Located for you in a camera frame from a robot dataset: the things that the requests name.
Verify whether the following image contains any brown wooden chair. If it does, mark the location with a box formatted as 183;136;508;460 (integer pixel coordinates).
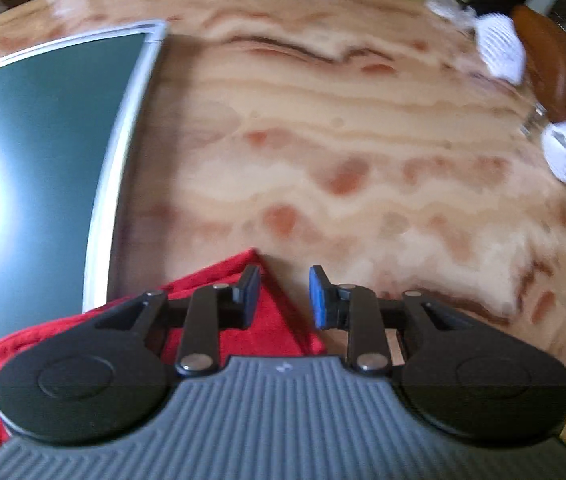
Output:
512;5;566;123

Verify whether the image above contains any red garment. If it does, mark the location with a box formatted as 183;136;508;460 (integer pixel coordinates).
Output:
0;247;328;453

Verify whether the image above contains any green mat with white border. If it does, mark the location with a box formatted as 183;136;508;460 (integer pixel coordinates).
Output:
0;20;169;358

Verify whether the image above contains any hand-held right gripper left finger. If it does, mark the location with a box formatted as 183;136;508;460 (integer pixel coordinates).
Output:
94;264;263;378

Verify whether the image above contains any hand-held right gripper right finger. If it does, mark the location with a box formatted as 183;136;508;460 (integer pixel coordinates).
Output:
309;265;484;375

